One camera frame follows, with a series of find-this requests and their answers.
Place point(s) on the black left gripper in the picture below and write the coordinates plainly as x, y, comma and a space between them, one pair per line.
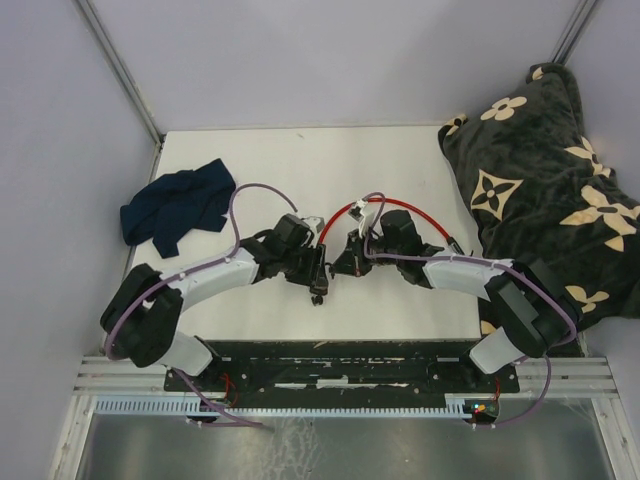
314, 272

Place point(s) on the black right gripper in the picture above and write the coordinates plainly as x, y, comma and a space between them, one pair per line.
351, 261

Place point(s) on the red cable lock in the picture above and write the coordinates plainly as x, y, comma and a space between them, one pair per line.
450, 240

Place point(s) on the black head keys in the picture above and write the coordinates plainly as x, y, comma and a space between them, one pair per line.
331, 270

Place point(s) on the orange padlock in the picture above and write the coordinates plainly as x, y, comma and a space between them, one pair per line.
318, 295

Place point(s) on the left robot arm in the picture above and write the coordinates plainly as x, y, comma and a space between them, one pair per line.
141, 320

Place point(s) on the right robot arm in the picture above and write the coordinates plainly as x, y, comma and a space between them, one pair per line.
533, 310

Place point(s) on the navy blue cloth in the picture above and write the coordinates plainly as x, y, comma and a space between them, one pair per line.
174, 204

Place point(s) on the black floral blanket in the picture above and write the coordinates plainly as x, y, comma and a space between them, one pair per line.
533, 184

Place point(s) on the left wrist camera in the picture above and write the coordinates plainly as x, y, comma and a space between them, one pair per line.
315, 224

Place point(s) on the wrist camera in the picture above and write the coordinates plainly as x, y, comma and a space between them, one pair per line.
315, 224
364, 214

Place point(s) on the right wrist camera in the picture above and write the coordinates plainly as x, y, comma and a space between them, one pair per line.
364, 214

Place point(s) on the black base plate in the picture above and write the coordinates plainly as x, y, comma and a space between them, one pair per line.
438, 366

